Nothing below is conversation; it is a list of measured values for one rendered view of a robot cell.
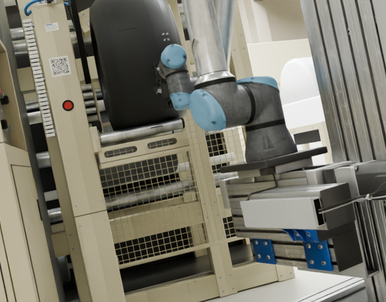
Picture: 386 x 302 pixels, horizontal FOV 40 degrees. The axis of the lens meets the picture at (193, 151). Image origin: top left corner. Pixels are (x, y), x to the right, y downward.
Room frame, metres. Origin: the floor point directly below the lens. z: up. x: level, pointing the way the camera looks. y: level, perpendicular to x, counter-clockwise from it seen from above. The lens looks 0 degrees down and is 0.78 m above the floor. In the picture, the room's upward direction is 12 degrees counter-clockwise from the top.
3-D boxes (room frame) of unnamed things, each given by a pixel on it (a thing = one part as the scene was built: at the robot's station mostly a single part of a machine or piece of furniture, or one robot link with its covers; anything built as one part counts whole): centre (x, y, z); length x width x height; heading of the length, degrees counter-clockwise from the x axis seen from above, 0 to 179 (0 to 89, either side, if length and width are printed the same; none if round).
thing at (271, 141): (1.54, -0.22, 0.77); 0.15 x 0.15 x 0.10
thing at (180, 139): (2.14, 0.19, 0.84); 0.36 x 0.09 x 0.06; 101
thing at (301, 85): (6.15, -1.53, 0.78); 0.76 x 0.64 x 1.57; 33
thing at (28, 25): (2.16, 0.54, 1.19); 0.05 x 0.04 x 0.48; 11
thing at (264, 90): (1.54, -0.21, 0.88); 0.13 x 0.12 x 0.14; 119
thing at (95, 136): (2.24, 0.39, 0.90); 0.40 x 0.03 x 0.10; 11
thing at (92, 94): (2.61, 0.51, 1.05); 0.20 x 0.15 x 0.30; 101
